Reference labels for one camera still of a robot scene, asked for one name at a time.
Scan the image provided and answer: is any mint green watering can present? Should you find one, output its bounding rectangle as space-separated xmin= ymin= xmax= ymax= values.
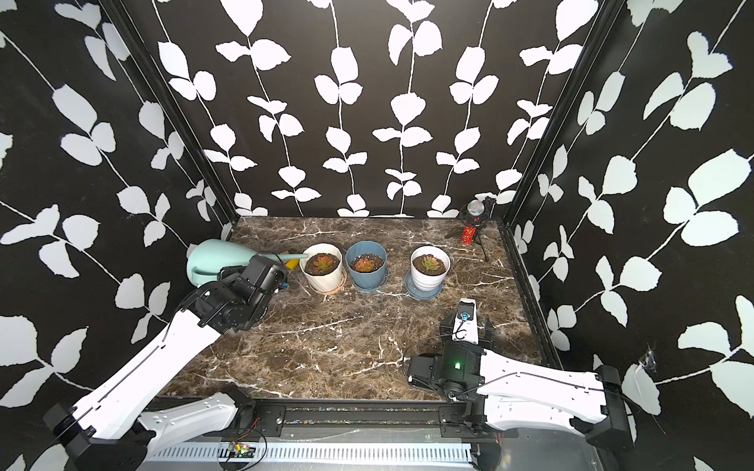
xmin=186 ymin=239 xmax=307 ymax=287

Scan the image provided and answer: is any white pot succulent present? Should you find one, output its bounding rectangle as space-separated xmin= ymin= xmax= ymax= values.
xmin=410 ymin=245 xmax=451 ymax=292
xmin=300 ymin=243 xmax=344 ymax=276

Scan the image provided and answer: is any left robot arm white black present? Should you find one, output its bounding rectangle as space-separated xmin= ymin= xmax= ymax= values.
xmin=44 ymin=255 xmax=287 ymax=470

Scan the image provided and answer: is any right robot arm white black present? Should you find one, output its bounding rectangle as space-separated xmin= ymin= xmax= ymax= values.
xmin=408 ymin=299 xmax=633 ymax=451

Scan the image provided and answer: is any blue pot middle succulent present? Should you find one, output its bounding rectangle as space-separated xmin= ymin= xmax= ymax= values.
xmin=346 ymin=241 xmax=388 ymax=292

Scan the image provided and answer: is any blue saucer under right pot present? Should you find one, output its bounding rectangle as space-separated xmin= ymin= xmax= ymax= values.
xmin=404 ymin=273 xmax=445 ymax=301

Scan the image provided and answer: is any woven coaster under left pot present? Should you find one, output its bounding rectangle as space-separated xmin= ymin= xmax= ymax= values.
xmin=304 ymin=271 xmax=348 ymax=294

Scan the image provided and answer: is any red glitter microphone on stand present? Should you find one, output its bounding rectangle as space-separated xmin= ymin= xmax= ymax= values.
xmin=445 ymin=196 xmax=496 ymax=262

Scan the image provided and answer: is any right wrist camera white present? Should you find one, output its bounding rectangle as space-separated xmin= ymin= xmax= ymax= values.
xmin=452 ymin=298 xmax=479 ymax=345

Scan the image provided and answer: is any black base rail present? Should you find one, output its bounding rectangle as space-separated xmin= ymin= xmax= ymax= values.
xmin=202 ymin=399 xmax=596 ymax=440

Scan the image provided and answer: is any white slotted cable duct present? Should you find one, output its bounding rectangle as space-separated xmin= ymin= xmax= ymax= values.
xmin=147 ymin=443 xmax=474 ymax=465

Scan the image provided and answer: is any small circuit board with wires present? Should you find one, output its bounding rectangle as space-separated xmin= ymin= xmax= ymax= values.
xmin=218 ymin=442 xmax=257 ymax=462

